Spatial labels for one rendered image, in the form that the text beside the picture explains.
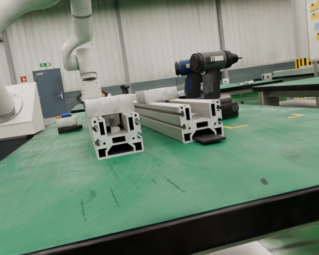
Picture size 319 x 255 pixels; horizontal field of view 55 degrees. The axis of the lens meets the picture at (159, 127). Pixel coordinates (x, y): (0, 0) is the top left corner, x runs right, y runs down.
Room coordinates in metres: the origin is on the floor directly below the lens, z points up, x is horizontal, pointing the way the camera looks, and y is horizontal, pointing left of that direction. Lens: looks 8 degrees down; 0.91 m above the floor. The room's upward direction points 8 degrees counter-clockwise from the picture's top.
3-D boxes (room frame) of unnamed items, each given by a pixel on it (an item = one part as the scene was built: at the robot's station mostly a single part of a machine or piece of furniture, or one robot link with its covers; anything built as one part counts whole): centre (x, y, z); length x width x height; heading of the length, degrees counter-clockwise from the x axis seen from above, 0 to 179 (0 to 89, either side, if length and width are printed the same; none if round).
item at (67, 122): (1.27, 0.37, 0.81); 0.10 x 0.08 x 0.06; 104
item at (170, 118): (1.07, 0.00, 0.82); 0.80 x 0.10 x 0.09; 14
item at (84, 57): (1.60, 0.33, 1.09); 0.09 x 0.08 x 0.13; 107
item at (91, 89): (1.60, 0.32, 0.95); 0.10 x 0.07 x 0.11; 104
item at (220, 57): (1.01, -0.22, 0.89); 0.20 x 0.08 x 0.22; 117
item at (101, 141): (1.02, 0.18, 0.82); 0.80 x 0.10 x 0.09; 14
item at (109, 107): (0.78, 0.12, 0.87); 0.16 x 0.11 x 0.07; 14
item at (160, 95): (1.07, 0.00, 0.87); 0.16 x 0.11 x 0.07; 14
